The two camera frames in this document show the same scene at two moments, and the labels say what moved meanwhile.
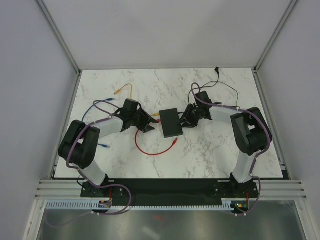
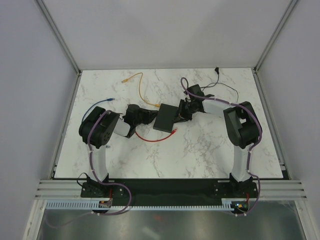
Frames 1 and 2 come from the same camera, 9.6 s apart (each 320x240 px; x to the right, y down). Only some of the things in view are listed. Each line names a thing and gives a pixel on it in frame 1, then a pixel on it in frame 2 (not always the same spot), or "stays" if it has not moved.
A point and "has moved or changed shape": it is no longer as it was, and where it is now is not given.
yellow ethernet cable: x=118 y=91 → x=126 y=80
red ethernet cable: x=158 y=121 → x=172 y=132
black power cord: x=217 y=70 stays
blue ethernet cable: x=106 y=99 stays
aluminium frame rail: x=269 y=189 stays
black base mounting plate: x=147 y=192 stays
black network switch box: x=170 y=123 has moved or changed shape
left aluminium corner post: x=61 y=40 stays
